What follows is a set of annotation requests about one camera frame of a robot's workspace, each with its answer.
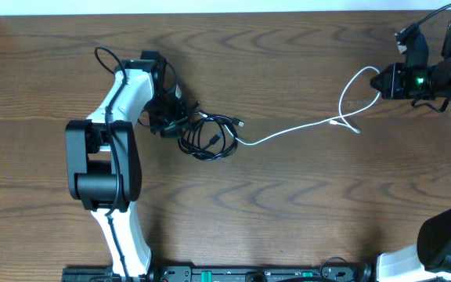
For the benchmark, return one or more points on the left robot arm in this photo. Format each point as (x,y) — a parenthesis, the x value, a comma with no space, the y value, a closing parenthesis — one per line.
(103,166)

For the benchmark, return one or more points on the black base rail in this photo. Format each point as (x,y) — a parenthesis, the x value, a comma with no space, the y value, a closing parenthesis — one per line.
(340,272)

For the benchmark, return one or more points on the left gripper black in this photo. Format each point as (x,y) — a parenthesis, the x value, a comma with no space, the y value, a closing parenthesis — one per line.
(158,128)

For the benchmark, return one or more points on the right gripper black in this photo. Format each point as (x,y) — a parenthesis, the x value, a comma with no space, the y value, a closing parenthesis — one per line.
(394,90)

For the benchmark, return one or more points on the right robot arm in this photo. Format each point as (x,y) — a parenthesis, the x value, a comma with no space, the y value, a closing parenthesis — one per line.
(429,258)

